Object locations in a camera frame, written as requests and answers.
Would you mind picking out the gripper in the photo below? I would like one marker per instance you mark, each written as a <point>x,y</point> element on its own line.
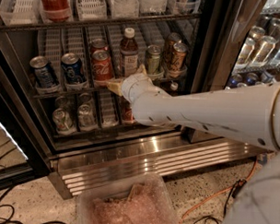
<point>131,86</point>

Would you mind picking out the brown tea bottle white cap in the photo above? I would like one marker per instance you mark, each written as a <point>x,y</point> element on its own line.
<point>128,53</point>

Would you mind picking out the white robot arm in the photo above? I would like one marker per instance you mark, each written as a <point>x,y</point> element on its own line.
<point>259,201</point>

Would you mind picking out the steel fridge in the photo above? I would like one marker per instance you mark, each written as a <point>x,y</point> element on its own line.
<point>111,150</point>

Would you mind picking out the red cola bottle top shelf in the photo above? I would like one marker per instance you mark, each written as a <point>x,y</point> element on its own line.
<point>56,10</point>

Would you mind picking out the glass fridge door right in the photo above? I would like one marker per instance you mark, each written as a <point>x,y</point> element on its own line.
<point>219,43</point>

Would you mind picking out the red cola can front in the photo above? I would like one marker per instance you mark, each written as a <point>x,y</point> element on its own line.
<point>102,66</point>

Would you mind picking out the red cola can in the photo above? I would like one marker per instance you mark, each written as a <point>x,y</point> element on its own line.
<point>98,44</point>
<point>102,66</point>

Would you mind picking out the red can bottom front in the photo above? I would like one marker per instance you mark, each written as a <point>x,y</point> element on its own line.
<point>126,109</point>

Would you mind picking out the silver can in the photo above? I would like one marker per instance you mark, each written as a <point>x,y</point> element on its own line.
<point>62,102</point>
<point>86,117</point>
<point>63,122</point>
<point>85,98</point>

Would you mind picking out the blue pepsi can right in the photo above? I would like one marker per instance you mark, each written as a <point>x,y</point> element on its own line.
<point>73,69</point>

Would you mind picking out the blue pepsi can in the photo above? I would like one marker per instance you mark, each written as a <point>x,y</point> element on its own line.
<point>43,71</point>
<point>73,69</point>

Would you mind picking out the red cola can behind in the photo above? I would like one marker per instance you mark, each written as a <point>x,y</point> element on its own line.
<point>98,44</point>

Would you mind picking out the green soda can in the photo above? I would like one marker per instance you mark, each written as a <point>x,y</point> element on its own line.
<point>152,59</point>

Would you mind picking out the silver can bottom left behind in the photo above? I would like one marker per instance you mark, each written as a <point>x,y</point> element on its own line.
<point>62,102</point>

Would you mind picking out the silver can bottom left front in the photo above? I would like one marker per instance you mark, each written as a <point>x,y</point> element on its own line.
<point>63,122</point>

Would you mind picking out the blue pepsi can left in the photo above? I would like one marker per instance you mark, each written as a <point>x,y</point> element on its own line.
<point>43,71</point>

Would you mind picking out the orange brown can front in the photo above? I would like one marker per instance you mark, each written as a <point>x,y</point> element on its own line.
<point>177,58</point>

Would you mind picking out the orange brown can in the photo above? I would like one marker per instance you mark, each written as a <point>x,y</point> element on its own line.
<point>177,58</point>
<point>169,42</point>

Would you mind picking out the orange brown can behind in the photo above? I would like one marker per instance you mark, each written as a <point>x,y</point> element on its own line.
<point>169,42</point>

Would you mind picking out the blue can compartment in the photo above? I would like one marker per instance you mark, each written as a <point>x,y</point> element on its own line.
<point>250,79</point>
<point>234,80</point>

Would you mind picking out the clear plastic bin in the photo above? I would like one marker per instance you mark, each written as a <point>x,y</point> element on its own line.
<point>142,199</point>

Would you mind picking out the black power adapter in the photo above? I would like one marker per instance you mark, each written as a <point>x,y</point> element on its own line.
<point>238,187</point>

